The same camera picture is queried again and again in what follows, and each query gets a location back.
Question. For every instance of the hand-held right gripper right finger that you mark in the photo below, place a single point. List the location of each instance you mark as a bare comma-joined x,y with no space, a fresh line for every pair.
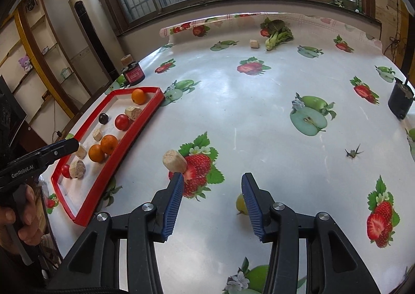
253,209

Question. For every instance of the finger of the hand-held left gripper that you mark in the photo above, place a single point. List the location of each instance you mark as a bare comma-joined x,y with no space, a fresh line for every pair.
56,151

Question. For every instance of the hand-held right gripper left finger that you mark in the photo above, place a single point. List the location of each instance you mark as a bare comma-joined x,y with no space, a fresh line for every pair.
171,209

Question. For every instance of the yellow green fruit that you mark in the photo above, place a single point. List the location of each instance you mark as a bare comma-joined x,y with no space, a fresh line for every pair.
241,205

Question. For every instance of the small beige porous piece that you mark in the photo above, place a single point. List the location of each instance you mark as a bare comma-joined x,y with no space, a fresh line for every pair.
97,135
81,152

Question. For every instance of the large beige porous lump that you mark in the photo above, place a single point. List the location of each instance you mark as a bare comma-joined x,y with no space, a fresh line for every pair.
174,161
133,113
77,169

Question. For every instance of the orange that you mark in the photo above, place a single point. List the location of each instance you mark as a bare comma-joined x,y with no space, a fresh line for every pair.
109,144
138,96
96,154

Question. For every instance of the dark plum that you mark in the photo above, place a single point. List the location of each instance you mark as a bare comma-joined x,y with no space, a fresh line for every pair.
103,118

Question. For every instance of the red rimmed white tray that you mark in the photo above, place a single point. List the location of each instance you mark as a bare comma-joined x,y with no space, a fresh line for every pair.
115,104

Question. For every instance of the person's left hand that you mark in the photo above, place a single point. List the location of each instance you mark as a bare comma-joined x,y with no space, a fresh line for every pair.
30,216

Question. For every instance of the red tomato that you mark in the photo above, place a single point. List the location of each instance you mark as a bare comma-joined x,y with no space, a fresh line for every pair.
65,171
122,122

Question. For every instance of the white green box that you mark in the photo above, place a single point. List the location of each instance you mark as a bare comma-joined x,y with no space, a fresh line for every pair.
66,72

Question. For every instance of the purple plush toy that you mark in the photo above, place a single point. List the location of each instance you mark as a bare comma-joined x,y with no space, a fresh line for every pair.
25,63

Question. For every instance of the fruit print tablecloth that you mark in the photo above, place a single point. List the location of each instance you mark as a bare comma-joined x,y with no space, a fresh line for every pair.
243,102

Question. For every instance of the black jar with cork lid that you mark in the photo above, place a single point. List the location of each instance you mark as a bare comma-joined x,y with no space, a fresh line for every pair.
133,75

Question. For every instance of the small green stem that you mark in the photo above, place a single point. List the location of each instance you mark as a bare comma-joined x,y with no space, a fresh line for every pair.
352,152

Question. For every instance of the beige tower air conditioner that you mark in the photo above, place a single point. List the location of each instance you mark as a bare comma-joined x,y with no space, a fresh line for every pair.
97,37

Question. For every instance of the small beige block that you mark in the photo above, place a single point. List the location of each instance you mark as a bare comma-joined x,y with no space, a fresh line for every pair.
254,44

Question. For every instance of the green leafy vegetable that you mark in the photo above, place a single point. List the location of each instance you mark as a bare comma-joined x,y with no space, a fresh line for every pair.
277,34

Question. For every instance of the black pot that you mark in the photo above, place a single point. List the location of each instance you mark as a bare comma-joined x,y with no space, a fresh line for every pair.
398,102

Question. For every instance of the green bottle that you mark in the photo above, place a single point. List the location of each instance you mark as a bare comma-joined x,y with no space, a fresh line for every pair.
358,2

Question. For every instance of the wooden wall shelf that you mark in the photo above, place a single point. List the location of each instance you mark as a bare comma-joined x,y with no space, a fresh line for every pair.
53,54

